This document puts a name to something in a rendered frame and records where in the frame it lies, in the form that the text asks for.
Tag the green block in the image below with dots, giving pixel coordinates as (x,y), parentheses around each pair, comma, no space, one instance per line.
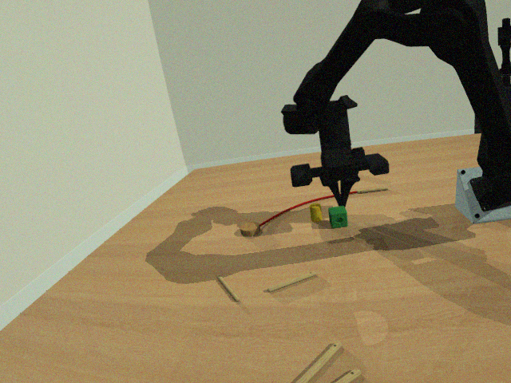
(338,216)

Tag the round wooden button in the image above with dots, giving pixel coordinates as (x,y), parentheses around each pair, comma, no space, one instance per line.
(250,229)

